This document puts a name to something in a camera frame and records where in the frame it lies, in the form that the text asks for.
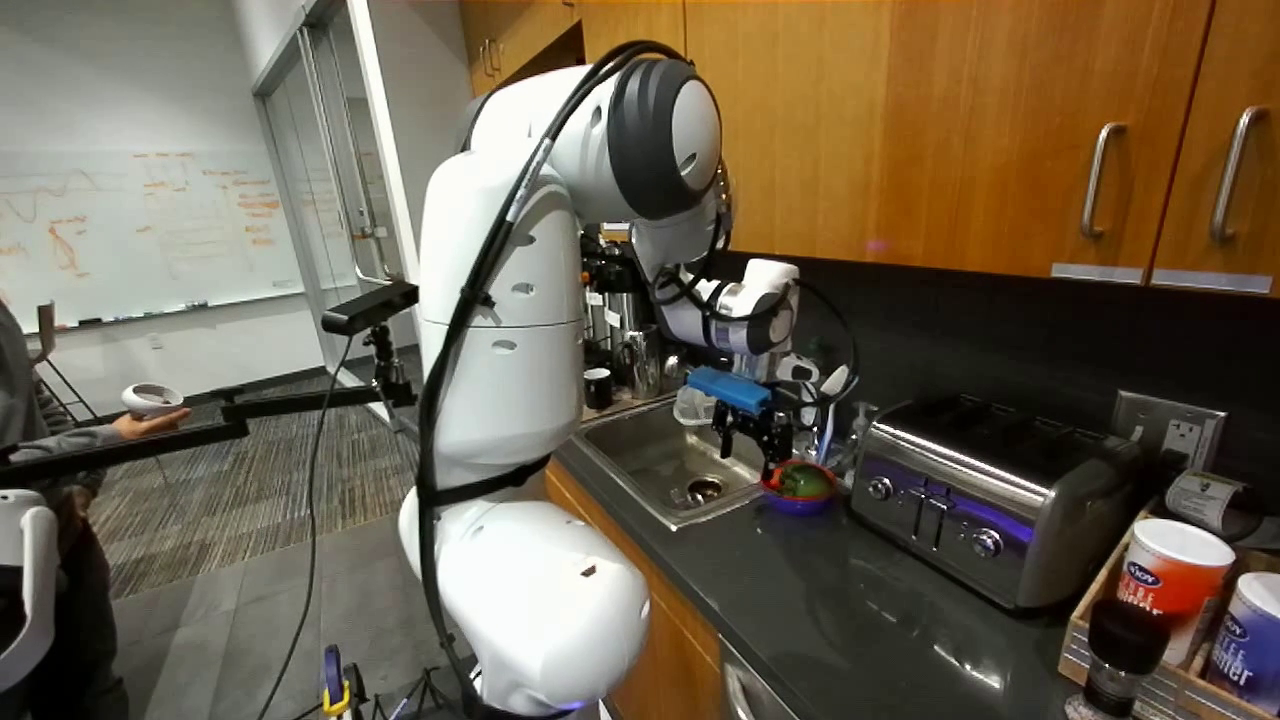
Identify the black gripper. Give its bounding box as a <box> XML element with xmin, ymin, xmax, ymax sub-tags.
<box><xmin>712</xmin><ymin>399</ymin><xmax>794</xmax><ymax>468</ymax></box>

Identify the green bell pepper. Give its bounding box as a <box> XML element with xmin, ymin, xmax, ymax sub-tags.
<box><xmin>779</xmin><ymin>463</ymin><xmax>826</xmax><ymax>497</ymax></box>

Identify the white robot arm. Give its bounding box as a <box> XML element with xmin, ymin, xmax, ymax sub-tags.
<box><xmin>400</xmin><ymin>41</ymin><xmax>801</xmax><ymax>720</ymax></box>

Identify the black pepper grinder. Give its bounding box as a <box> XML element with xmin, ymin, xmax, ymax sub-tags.
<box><xmin>1082</xmin><ymin>598</ymin><xmax>1167</xmax><ymax>720</ymax></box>

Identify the red and blue bowl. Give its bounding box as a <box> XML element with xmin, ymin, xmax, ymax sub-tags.
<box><xmin>762</xmin><ymin>458</ymin><xmax>838</xmax><ymax>514</ymax></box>

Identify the stainless steel sink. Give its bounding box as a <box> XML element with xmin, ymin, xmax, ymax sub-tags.
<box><xmin>577</xmin><ymin>405</ymin><xmax>762</xmax><ymax>530</ymax></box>

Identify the silver four-slot toaster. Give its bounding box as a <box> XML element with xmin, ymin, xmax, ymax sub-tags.
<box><xmin>846</xmin><ymin>394</ymin><xmax>1142</xmax><ymax>610</ymax></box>

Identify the wooden cabinet door right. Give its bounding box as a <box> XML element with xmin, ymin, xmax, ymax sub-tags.
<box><xmin>682</xmin><ymin>0</ymin><xmax>1217</xmax><ymax>284</ymax></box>

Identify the red white container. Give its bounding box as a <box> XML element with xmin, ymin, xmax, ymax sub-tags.
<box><xmin>1116</xmin><ymin>514</ymin><xmax>1234</xmax><ymax>664</ymax></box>

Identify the wooden condiment box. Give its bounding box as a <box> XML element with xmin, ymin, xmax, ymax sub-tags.
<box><xmin>1061</xmin><ymin>541</ymin><xmax>1280</xmax><ymax>720</ymax></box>

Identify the blue white container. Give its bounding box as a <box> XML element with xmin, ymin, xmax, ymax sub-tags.
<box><xmin>1204</xmin><ymin>571</ymin><xmax>1280</xmax><ymax>713</ymax></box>

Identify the white whiteboard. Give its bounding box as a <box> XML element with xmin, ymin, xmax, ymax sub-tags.
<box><xmin>0</xmin><ymin>0</ymin><xmax>298</xmax><ymax>323</ymax></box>

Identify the seated person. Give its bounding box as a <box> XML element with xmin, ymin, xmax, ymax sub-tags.
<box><xmin>0</xmin><ymin>298</ymin><xmax>194</xmax><ymax>720</ymax></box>

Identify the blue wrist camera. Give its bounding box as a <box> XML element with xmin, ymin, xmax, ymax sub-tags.
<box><xmin>689</xmin><ymin>367</ymin><xmax>770</xmax><ymax>417</ymax></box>

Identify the black camera on stand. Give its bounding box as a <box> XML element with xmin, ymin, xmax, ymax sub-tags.
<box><xmin>319</xmin><ymin>279</ymin><xmax>419</xmax><ymax>335</ymax></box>

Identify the wall power outlet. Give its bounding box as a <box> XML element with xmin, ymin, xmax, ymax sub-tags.
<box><xmin>1113</xmin><ymin>387</ymin><xmax>1228</xmax><ymax>470</ymax></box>

